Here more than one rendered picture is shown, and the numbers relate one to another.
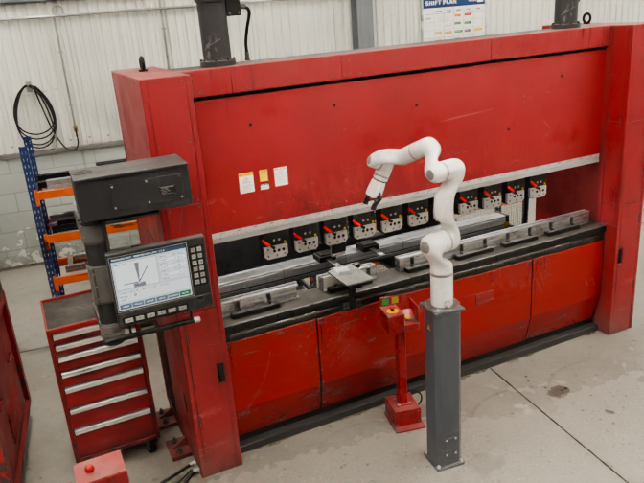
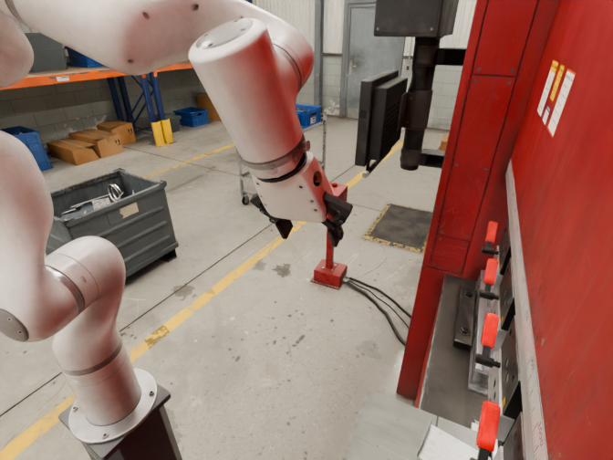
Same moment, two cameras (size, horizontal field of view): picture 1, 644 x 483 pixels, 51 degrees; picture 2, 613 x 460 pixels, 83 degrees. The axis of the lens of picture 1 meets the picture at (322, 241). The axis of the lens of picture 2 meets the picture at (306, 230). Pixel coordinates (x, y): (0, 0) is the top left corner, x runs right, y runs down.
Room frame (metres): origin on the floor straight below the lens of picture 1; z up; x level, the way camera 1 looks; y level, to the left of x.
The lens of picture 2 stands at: (3.97, -0.61, 1.79)
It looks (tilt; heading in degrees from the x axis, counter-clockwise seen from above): 30 degrees down; 139
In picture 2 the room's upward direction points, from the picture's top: straight up
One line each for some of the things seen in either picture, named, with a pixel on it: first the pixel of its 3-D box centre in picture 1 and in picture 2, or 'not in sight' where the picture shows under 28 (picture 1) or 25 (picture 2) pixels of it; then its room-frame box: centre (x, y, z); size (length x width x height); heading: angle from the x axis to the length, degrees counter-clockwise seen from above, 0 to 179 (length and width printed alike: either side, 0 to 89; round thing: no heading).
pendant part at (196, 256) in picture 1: (159, 277); (384, 116); (2.93, 0.77, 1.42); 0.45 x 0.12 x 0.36; 113
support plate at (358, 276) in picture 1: (350, 275); (413, 445); (3.80, -0.16, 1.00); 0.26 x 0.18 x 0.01; 24
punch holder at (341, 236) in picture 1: (333, 229); (527, 385); (3.93, -0.07, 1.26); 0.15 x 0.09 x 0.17; 114
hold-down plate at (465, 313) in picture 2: (255, 309); (465, 316); (3.64, 0.43, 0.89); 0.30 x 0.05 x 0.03; 114
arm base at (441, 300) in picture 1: (442, 289); (104, 379); (3.28, -0.62, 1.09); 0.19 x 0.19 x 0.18
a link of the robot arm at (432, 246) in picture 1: (436, 254); (85, 298); (3.26, -0.59, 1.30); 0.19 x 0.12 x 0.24; 125
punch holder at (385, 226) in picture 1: (388, 217); not in sight; (4.09, -0.44, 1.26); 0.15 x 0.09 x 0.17; 114
